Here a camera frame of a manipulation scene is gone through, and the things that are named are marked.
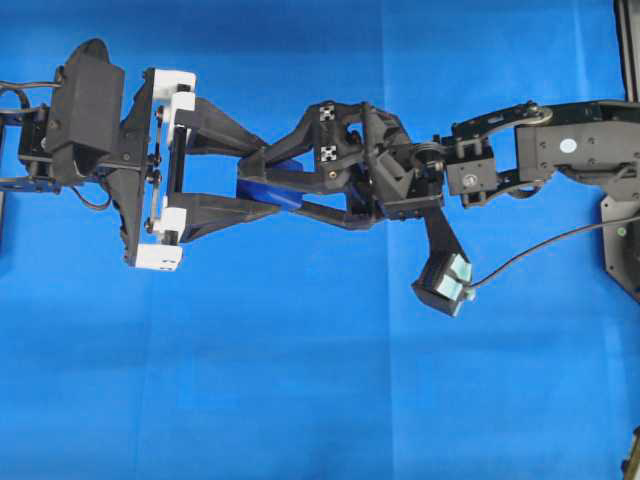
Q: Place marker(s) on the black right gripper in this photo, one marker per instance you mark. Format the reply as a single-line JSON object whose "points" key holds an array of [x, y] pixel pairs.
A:
{"points": [[395, 179]]}

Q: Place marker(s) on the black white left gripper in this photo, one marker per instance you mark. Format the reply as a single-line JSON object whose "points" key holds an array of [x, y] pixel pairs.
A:
{"points": [[150, 222]]}

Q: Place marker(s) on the blue block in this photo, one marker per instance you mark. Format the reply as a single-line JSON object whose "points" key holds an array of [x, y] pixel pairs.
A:
{"points": [[256, 197]]}

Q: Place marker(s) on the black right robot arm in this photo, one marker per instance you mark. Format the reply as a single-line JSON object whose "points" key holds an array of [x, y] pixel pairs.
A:
{"points": [[515, 151]]}

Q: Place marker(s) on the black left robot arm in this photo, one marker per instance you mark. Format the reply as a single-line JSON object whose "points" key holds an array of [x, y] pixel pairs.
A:
{"points": [[38, 178]]}

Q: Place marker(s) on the dark object at bottom right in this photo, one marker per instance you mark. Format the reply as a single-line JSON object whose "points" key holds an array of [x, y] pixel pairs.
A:
{"points": [[630, 466]]}

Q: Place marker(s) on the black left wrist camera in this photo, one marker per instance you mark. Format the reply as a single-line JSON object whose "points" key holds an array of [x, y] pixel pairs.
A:
{"points": [[84, 116]]}

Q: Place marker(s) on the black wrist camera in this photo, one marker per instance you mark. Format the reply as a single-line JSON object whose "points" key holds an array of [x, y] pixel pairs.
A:
{"points": [[445, 281], [84, 116]]}

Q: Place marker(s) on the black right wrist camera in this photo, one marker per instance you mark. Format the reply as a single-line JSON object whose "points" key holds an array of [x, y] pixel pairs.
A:
{"points": [[445, 281]]}

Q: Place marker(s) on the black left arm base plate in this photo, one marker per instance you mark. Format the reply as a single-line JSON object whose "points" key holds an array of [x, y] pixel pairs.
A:
{"points": [[2, 194]]}

